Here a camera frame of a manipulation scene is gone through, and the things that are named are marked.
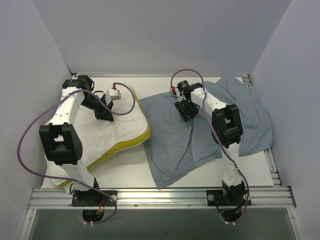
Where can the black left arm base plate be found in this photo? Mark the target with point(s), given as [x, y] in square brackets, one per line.
[91, 198]

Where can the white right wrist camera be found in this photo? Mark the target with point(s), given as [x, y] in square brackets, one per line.
[176, 93]

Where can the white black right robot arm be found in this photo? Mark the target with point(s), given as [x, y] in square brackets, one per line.
[226, 123]

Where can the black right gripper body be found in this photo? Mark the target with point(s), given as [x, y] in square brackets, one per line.
[186, 110]

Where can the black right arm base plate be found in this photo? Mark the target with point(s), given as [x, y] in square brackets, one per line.
[217, 197]

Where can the aluminium front frame rail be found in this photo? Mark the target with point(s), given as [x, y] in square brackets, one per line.
[151, 198]

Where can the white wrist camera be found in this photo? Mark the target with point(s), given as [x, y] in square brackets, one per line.
[112, 94]
[176, 93]

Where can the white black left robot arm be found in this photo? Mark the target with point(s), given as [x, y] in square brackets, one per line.
[60, 141]

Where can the blue-grey fabric pillowcase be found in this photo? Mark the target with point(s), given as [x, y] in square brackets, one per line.
[184, 154]

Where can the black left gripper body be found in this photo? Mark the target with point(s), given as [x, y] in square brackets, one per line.
[104, 115]

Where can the white pillow with yellow edge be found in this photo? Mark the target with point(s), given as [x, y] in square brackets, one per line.
[100, 138]

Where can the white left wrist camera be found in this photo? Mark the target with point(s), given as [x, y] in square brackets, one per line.
[112, 94]

